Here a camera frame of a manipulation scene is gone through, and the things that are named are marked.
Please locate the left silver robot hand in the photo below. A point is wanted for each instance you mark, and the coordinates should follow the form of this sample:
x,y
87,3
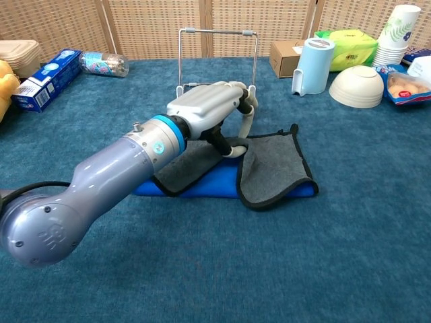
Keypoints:
x,y
202,104

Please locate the grey and blue towel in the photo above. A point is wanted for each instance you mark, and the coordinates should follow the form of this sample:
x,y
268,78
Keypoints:
x,y
272,168

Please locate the brown cardboard box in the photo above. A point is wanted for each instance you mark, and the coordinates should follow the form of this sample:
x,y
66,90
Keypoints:
x,y
283,60

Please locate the woven bamboo folding screen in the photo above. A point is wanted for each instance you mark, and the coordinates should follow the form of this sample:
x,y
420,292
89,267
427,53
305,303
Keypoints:
x,y
151,27

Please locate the clear plastic snack jar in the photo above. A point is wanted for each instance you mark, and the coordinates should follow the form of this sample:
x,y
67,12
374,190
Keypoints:
x,y
104,64

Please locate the light blue cylindrical container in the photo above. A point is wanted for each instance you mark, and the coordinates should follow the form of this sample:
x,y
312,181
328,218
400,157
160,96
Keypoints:
x,y
314,67

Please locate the beige upturned bowl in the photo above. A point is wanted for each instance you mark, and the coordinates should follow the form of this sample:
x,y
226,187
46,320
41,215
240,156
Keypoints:
x,y
357,87

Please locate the blue toothpaste box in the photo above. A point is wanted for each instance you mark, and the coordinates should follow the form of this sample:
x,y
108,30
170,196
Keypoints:
x,y
47,80

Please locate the green tissue pack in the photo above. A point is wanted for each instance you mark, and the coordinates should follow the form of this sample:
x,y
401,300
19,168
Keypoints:
x,y
353,50

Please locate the beige lidded lunch box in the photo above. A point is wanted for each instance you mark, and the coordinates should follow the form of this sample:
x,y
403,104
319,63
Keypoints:
x,y
20,55

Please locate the yellow plush toy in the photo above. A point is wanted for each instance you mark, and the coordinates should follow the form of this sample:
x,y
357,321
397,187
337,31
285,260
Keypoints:
x,y
6,87

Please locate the stack of paper cups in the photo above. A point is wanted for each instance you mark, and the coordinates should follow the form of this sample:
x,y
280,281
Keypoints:
x,y
394,37

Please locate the blue cookie snack bag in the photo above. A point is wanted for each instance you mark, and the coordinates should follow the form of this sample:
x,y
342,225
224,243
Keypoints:
x,y
407,89

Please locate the red blue noodle packet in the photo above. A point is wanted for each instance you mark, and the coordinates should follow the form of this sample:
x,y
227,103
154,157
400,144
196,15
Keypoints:
x,y
417,54

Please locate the white stapler box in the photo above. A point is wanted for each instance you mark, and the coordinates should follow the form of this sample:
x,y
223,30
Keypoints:
x,y
421,67

